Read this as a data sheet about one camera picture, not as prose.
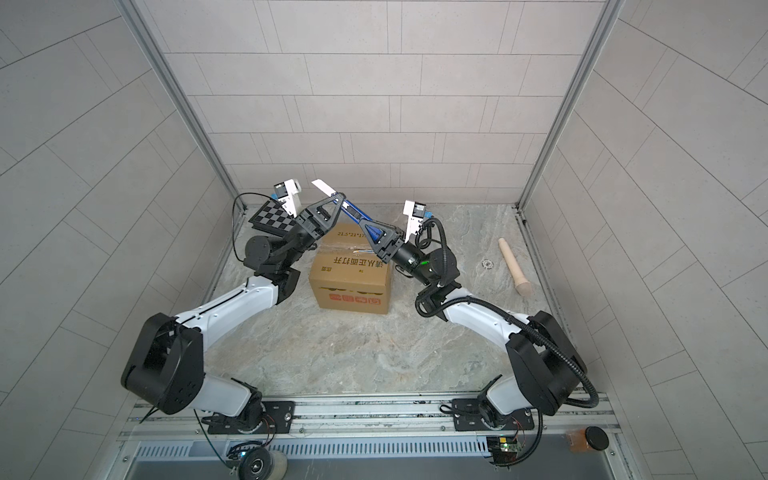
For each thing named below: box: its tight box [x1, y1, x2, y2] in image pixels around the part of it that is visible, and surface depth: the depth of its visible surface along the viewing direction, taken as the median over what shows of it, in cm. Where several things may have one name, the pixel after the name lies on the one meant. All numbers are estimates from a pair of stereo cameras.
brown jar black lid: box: [566, 426, 609, 452], surface depth 63 cm
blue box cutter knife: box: [311, 179, 373, 223], surface depth 63 cm
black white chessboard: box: [248, 200, 297, 237], surface depth 110 cm
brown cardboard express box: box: [309, 222, 393, 314], surface depth 80 cm
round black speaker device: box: [237, 447, 288, 480], surface depth 59 cm
